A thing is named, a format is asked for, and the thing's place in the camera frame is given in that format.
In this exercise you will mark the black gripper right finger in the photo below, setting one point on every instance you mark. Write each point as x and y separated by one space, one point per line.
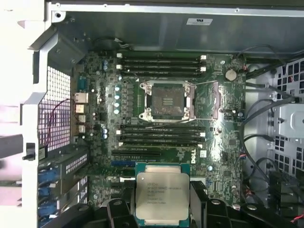
213 213

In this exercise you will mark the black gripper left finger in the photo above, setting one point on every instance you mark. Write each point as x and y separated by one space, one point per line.
118 213

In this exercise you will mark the silver topped CPU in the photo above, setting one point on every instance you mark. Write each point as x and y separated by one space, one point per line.
162 194

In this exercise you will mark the thin metal locking lever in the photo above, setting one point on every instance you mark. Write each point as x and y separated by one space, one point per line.
133 75
166 124

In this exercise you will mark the metal socket cover frame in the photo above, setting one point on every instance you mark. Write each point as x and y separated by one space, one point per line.
215 99

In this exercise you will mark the CPU socket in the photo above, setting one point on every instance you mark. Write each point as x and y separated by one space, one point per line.
167 102

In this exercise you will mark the blue expansion slot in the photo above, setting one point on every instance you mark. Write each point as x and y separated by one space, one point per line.
123 164

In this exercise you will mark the long black expansion slot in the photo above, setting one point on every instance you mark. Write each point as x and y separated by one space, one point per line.
136 152

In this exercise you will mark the green motherboard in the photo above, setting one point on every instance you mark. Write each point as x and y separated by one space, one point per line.
213 142

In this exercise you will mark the blue slot retention clip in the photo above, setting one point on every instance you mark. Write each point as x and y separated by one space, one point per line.
48 175
46 192
47 210

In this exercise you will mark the blue topped capacitor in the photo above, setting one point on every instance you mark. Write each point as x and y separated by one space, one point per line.
104 130
116 111
105 68
104 136
105 63
116 104
116 97
117 89

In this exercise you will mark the silver rear port block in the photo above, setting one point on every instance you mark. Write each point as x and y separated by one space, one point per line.
80 108
81 129
80 118
80 97

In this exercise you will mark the black case latch knob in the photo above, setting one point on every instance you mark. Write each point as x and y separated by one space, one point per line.
29 152

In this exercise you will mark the metal drive cage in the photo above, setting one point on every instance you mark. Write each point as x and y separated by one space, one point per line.
292 121

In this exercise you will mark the teal serial port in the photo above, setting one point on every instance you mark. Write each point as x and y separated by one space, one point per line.
82 85

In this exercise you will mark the silver coin cell battery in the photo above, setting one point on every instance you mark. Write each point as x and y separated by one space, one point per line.
230 75

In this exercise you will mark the black and silver PC case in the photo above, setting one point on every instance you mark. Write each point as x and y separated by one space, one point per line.
166 31

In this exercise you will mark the white case sticker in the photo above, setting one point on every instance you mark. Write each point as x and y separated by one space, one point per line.
199 21

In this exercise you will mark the vented expansion slot bracket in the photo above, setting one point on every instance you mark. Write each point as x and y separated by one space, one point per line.
76 162

